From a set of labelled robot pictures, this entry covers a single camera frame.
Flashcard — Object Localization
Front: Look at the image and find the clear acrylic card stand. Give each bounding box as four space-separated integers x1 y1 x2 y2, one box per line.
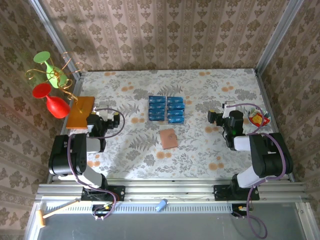
147 94 187 126

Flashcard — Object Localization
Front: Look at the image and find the pink leather card holder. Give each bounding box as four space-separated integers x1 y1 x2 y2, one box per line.
159 128 180 150

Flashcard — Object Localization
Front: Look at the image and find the red yellow candy packet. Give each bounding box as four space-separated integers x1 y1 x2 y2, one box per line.
250 113 271 127

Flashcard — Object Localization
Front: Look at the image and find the small candy bowl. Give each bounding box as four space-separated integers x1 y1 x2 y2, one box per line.
247 105 272 129

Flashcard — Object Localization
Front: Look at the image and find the red plastic wine glass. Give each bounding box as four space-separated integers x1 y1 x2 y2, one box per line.
32 83 71 120

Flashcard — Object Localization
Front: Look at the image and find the black power connector box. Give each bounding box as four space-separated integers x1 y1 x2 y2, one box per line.
231 204 251 217
91 203 114 218

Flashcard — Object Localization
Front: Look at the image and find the green plastic wine glass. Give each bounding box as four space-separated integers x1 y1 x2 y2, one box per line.
33 50 68 89

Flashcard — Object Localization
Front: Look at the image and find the wooden mallet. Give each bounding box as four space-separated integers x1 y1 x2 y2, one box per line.
36 198 81 227

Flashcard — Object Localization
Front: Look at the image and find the small blue cylinder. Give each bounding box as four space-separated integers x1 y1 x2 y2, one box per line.
155 198 170 213

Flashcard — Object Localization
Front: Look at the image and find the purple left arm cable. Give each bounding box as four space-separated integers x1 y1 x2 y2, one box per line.
66 106 126 222

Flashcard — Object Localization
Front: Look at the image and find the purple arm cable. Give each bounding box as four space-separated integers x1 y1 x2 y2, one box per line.
231 102 288 239
66 106 126 222

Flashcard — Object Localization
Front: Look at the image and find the gold wire glass rack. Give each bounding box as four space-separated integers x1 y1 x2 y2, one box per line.
24 51 96 130

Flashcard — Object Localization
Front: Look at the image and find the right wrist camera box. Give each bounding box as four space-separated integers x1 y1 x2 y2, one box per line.
222 100 235 118

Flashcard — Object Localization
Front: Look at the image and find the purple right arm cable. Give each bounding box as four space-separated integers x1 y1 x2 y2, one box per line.
231 102 288 239

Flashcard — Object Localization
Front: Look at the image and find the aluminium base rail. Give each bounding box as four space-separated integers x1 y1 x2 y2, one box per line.
34 181 310 204

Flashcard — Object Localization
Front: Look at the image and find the white slotted cable duct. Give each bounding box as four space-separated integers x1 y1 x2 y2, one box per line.
44 202 234 214

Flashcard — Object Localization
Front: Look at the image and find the aluminium frame post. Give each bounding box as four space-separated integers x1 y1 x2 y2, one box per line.
254 0 305 74
27 0 84 81

